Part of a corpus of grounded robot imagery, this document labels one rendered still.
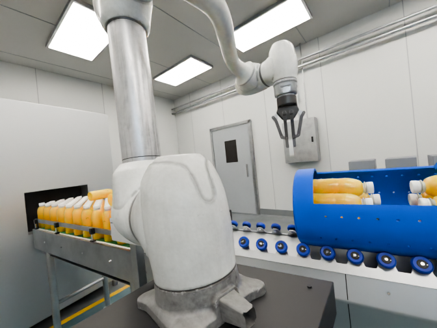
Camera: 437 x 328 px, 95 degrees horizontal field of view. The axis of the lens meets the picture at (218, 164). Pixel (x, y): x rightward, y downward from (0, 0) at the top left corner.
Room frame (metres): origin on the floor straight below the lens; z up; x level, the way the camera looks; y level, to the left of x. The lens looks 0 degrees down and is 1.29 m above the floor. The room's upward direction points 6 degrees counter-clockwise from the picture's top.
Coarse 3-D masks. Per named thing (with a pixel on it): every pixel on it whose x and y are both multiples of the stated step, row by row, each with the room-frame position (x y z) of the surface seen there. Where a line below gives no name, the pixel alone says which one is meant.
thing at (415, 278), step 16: (256, 256) 0.77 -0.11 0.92; (272, 256) 0.74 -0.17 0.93; (288, 256) 0.72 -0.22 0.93; (336, 272) 0.63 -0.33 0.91; (352, 272) 0.61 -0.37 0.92; (368, 272) 0.59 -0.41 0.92; (384, 272) 0.58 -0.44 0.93; (400, 272) 0.56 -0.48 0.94; (416, 272) 0.55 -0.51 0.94; (432, 288) 0.52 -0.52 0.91
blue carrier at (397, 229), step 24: (408, 168) 0.67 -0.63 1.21; (432, 168) 0.64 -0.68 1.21; (312, 192) 0.65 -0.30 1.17; (384, 192) 0.76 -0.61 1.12; (312, 216) 0.64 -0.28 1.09; (336, 216) 0.60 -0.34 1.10; (360, 216) 0.57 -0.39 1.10; (384, 216) 0.54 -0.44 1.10; (408, 216) 0.52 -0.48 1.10; (432, 216) 0.50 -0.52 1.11; (312, 240) 0.67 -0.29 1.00; (336, 240) 0.63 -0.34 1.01; (360, 240) 0.59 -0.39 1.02; (384, 240) 0.56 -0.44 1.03; (408, 240) 0.53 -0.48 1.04; (432, 240) 0.50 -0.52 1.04
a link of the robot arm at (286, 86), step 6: (288, 78) 0.75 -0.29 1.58; (294, 78) 0.76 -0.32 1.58; (276, 84) 0.77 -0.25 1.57; (282, 84) 0.76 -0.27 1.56; (288, 84) 0.75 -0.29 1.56; (294, 84) 0.75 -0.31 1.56; (276, 90) 0.78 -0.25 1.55; (282, 90) 0.76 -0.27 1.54; (288, 90) 0.75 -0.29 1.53; (294, 90) 0.75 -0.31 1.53; (276, 96) 0.79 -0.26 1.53
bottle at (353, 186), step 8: (320, 184) 0.73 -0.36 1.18; (328, 184) 0.71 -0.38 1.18; (336, 184) 0.70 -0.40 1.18; (344, 184) 0.69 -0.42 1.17; (352, 184) 0.68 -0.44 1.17; (360, 184) 0.67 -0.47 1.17; (320, 192) 0.72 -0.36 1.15; (328, 192) 0.71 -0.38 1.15; (336, 192) 0.70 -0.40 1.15; (344, 192) 0.69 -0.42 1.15; (352, 192) 0.67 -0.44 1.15; (360, 192) 0.67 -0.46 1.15
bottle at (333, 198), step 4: (316, 196) 0.69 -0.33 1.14; (320, 196) 0.69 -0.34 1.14; (324, 196) 0.68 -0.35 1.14; (328, 196) 0.67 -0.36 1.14; (332, 196) 0.67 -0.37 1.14; (336, 196) 0.66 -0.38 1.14; (340, 196) 0.66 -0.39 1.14; (344, 196) 0.65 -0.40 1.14; (348, 196) 0.65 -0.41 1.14; (352, 196) 0.64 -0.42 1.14; (356, 196) 0.64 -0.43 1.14; (316, 200) 0.68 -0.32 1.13; (320, 200) 0.68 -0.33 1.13; (324, 200) 0.67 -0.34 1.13; (328, 200) 0.66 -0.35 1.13; (332, 200) 0.66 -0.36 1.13; (336, 200) 0.65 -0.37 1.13; (340, 200) 0.65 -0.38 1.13; (344, 200) 0.64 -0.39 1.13; (348, 200) 0.64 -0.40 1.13; (352, 200) 0.63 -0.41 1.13; (356, 200) 0.63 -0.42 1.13; (360, 200) 0.63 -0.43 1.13; (364, 200) 0.63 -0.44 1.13
